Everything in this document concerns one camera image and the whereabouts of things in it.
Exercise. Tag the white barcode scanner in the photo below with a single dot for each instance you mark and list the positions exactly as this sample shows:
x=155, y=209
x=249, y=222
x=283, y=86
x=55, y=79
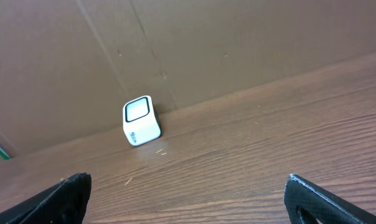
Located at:
x=140, y=122

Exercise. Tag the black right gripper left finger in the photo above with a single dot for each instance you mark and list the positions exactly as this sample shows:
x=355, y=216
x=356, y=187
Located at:
x=63, y=203

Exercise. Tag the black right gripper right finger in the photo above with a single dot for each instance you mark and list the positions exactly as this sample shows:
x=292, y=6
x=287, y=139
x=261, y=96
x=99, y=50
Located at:
x=307, y=202

